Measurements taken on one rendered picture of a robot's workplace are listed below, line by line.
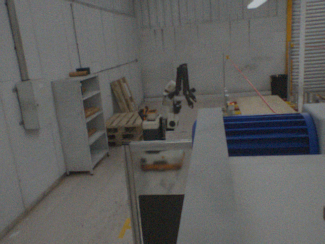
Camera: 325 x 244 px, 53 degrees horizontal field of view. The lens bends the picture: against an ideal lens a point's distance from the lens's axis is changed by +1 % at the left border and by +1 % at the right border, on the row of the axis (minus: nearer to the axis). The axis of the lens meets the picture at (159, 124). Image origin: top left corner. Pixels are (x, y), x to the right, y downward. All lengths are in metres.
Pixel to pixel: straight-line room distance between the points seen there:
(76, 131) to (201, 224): 5.07
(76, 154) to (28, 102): 1.37
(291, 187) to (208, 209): 0.22
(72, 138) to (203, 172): 5.07
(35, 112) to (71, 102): 0.91
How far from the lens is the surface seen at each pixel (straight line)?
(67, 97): 5.14
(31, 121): 4.43
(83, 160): 5.34
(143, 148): 0.81
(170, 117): 5.06
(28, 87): 4.34
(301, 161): 0.47
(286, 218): 0.34
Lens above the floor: 1.99
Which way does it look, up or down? 14 degrees down
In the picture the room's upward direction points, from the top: 5 degrees counter-clockwise
